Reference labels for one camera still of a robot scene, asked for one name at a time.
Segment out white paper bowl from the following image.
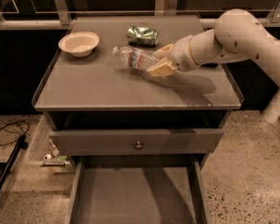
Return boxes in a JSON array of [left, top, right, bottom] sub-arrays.
[[58, 32, 100, 57]]

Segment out metal railing frame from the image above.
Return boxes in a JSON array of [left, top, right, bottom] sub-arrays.
[[0, 0, 280, 26]]

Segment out grey top drawer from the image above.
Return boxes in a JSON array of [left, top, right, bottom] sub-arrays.
[[50, 129, 223, 156]]

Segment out crushed green soda can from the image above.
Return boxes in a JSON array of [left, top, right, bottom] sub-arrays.
[[126, 26, 159, 47]]

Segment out small debris on floor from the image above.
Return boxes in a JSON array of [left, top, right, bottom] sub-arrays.
[[41, 149, 70, 167]]

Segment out black cable on floor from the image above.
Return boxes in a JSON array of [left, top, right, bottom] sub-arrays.
[[0, 119, 31, 147]]

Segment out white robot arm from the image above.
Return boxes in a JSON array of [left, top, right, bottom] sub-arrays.
[[147, 9, 280, 123]]

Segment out clear plastic water bottle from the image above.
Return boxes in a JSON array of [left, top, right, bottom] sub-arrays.
[[112, 46, 159, 70]]

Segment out black stand leg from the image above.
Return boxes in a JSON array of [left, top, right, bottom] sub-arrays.
[[0, 134, 28, 190]]

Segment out open grey middle drawer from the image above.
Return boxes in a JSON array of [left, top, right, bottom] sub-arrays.
[[64, 155, 212, 224]]

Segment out grey drawer cabinet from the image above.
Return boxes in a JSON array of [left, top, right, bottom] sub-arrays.
[[32, 13, 245, 170]]

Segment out round metal drawer knob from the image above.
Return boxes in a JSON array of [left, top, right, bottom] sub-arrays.
[[134, 141, 143, 150]]

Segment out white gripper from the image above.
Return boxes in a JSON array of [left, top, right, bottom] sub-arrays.
[[147, 35, 199, 77]]

